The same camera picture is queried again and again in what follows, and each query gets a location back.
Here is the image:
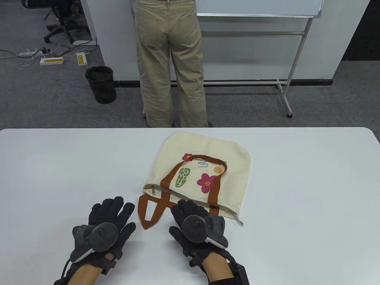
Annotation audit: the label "black office chair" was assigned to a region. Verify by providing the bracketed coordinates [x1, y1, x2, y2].
[21, 0, 91, 44]

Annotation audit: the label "whiteboard on metal stand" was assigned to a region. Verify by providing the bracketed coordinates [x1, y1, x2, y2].
[131, 0, 324, 119]

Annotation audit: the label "person's left forearm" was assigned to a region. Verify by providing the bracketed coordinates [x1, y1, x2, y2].
[63, 262, 104, 285]

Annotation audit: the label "cream canvas bag brown straps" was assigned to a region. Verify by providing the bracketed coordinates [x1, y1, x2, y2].
[138, 132, 251, 230]

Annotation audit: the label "person's right forearm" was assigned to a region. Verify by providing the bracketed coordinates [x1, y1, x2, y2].
[204, 254, 235, 282]

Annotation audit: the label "black mesh waste bin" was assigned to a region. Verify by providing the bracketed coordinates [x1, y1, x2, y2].
[85, 66, 117, 104]

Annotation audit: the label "grey white left hand controller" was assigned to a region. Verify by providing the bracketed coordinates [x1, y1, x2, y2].
[70, 223, 119, 263]

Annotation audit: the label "person's right hand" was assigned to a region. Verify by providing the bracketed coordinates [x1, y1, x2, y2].
[169, 199, 232, 268]

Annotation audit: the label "grey white hand controller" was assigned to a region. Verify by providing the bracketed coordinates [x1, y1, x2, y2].
[70, 223, 119, 263]
[182, 215, 229, 249]

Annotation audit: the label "grey white right hand controller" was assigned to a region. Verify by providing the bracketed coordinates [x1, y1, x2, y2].
[182, 215, 229, 249]

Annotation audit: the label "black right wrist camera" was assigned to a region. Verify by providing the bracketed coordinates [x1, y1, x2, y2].
[227, 258, 250, 285]

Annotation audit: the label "black floor cable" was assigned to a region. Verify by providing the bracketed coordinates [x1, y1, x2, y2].
[42, 36, 98, 57]

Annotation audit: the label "person's left hand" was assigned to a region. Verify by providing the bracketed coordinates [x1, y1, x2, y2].
[69, 196, 137, 270]

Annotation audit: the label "black left glove cable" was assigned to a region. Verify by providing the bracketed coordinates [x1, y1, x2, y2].
[53, 258, 72, 285]

